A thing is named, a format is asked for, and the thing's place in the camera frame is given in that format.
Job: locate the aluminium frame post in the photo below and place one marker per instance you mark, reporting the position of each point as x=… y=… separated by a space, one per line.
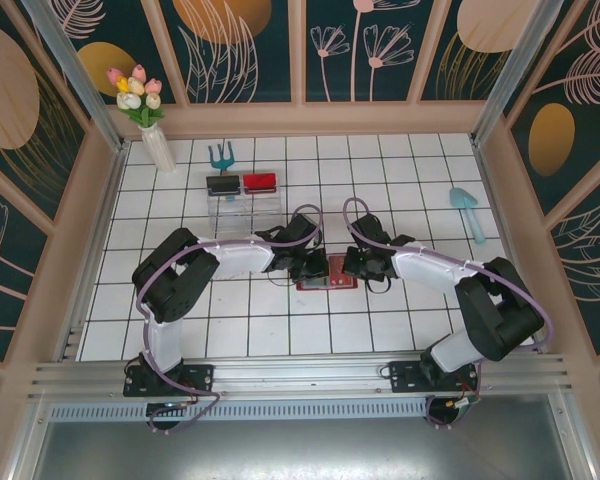
x=80 y=85
x=510 y=75

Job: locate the red credit card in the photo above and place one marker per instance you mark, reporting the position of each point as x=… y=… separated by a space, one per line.
x=337 y=270

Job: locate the pastel tulip bouquet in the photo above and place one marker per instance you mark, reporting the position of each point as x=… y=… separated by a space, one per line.
x=130 y=97

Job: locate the teal garden fork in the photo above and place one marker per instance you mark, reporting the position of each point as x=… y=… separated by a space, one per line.
x=222 y=159

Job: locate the black card case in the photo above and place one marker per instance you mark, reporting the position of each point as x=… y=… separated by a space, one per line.
x=223 y=185

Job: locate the grey metal panel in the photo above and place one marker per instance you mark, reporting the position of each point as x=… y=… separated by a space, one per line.
x=300 y=450

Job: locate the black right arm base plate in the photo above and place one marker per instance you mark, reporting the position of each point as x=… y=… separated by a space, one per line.
x=405 y=375

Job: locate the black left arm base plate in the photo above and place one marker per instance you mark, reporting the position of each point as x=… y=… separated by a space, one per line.
x=200 y=377

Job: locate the light blue garden trowel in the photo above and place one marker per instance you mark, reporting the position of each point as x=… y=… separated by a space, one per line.
x=466 y=202

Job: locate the white ribbed vase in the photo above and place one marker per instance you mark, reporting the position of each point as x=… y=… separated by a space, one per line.
x=160 y=150

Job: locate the aluminium mounting rail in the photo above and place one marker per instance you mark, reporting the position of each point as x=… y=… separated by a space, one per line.
x=300 y=372

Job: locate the clear acrylic organizer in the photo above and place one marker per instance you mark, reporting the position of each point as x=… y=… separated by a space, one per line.
x=245 y=212

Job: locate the red card holder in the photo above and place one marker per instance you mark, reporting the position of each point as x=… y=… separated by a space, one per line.
x=350 y=285

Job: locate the red card case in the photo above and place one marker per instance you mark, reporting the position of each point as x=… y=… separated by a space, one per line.
x=260 y=182

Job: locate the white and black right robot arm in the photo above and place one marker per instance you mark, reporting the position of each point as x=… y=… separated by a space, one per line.
x=425 y=265

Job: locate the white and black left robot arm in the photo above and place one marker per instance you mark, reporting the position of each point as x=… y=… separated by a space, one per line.
x=240 y=257

